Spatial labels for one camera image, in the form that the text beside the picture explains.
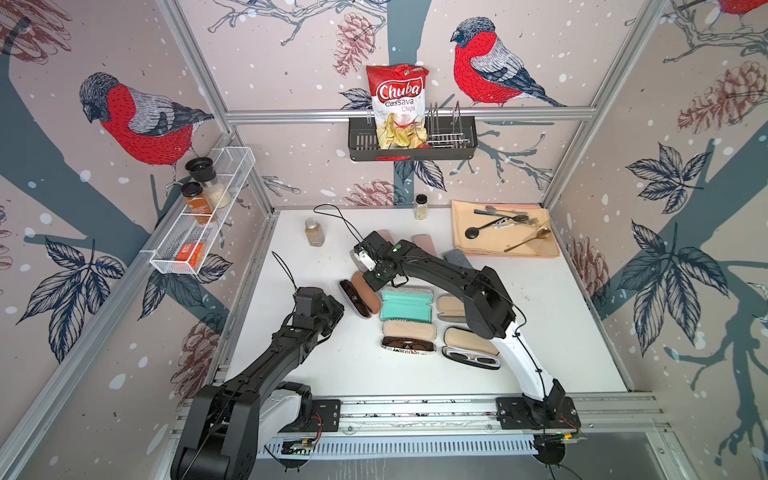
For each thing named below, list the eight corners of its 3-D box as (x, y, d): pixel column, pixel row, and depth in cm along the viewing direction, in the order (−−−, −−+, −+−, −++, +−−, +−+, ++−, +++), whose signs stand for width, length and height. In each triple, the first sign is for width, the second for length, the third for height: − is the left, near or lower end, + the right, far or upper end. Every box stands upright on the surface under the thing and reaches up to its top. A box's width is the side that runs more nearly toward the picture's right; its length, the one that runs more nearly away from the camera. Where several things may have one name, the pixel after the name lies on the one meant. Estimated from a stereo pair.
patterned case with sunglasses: (380, 354, 84) (380, 350, 81) (381, 324, 90) (381, 320, 87) (437, 354, 84) (438, 350, 81) (434, 324, 90) (435, 320, 87)
